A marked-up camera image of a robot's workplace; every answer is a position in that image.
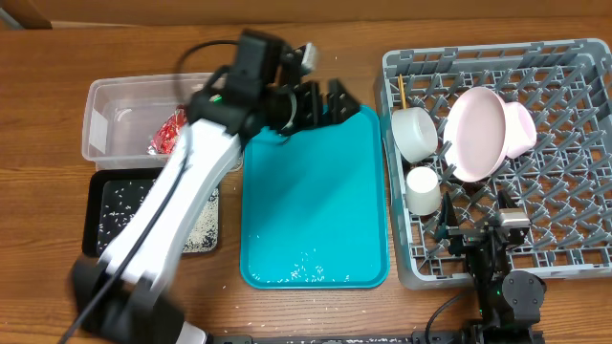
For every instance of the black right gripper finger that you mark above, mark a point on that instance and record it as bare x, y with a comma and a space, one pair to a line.
447, 225
504, 200

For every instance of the white round plate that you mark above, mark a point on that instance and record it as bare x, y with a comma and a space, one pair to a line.
476, 131

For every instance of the pink bowl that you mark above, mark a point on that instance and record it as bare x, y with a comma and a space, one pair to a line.
520, 130

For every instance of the spilled rice pile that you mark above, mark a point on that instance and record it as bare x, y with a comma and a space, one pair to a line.
120, 201

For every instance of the clear plastic container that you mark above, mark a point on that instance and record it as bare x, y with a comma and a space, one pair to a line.
121, 117

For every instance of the black plastic tray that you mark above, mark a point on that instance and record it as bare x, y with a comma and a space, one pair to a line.
97, 182

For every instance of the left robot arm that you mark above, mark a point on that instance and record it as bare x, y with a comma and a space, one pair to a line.
122, 297

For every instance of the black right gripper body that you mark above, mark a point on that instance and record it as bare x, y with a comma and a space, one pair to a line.
465, 238

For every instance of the grey bowl with rice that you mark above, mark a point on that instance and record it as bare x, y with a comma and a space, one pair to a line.
414, 133

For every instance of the black bar at bottom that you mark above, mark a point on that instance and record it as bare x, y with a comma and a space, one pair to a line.
417, 337

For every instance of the grey dish rack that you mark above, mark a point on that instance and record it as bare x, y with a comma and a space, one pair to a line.
563, 183

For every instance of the teal plastic tray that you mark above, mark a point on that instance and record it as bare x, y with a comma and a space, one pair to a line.
314, 209

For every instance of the white cup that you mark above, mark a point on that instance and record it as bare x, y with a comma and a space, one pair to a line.
423, 193

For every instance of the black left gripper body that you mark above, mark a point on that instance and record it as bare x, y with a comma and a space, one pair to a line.
291, 106

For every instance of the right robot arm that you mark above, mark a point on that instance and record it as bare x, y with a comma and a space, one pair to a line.
509, 300

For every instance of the red wrapper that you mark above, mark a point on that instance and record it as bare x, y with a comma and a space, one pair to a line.
165, 139

